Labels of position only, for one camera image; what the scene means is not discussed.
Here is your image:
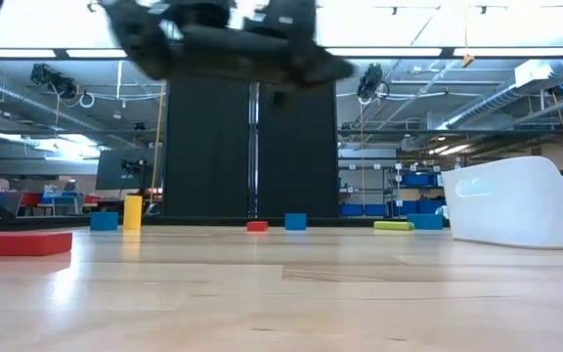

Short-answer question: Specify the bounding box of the metal partition hinge post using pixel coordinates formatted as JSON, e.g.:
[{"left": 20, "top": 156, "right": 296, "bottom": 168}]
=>
[{"left": 247, "top": 81, "right": 260, "bottom": 219}]

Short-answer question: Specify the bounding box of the blue small cube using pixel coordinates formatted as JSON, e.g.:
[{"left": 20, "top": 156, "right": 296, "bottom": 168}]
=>
[
  {"left": 284, "top": 212, "right": 308, "bottom": 231},
  {"left": 90, "top": 211, "right": 119, "bottom": 232}
]

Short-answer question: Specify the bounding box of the blue rectangular block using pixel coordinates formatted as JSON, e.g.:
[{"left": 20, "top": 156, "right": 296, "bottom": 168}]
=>
[{"left": 407, "top": 213, "right": 444, "bottom": 231}]

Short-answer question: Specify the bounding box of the red flat block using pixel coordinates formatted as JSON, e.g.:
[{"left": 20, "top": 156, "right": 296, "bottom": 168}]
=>
[{"left": 0, "top": 232, "right": 73, "bottom": 257}]

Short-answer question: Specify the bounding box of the lime green long block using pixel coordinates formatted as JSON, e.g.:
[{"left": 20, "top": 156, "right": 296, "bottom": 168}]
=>
[{"left": 373, "top": 220, "right": 415, "bottom": 232}]

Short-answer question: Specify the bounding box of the silver ventilation duct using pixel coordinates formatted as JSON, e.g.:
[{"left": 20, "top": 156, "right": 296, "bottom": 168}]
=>
[
  {"left": 0, "top": 72, "right": 131, "bottom": 148},
  {"left": 437, "top": 58, "right": 563, "bottom": 131}
]

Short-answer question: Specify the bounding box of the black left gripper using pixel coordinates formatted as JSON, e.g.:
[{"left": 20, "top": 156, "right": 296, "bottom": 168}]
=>
[{"left": 163, "top": 0, "right": 357, "bottom": 89}]

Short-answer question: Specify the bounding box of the black ceiling-mounted camera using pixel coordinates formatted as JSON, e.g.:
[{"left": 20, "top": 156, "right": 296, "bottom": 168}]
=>
[
  {"left": 357, "top": 63, "right": 391, "bottom": 102},
  {"left": 29, "top": 63, "right": 78, "bottom": 102}
]

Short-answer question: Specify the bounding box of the white plastic bin with handle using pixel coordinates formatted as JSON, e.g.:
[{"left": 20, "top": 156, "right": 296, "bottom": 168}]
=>
[{"left": 441, "top": 155, "right": 563, "bottom": 249}]

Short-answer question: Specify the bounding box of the yellow tall block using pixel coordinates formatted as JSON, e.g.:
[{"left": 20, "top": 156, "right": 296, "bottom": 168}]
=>
[{"left": 123, "top": 195, "right": 144, "bottom": 231}]

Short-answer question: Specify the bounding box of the dark monitor screen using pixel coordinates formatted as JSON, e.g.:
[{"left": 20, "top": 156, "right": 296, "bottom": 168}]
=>
[{"left": 95, "top": 149, "right": 164, "bottom": 192}]

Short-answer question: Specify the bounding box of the yellow hanging cord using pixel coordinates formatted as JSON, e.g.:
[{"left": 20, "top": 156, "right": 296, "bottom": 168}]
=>
[{"left": 148, "top": 82, "right": 169, "bottom": 206}]

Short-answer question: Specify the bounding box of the black partition panel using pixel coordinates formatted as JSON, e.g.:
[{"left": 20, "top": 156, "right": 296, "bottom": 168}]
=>
[
  {"left": 256, "top": 80, "right": 339, "bottom": 219},
  {"left": 163, "top": 72, "right": 252, "bottom": 219}
]

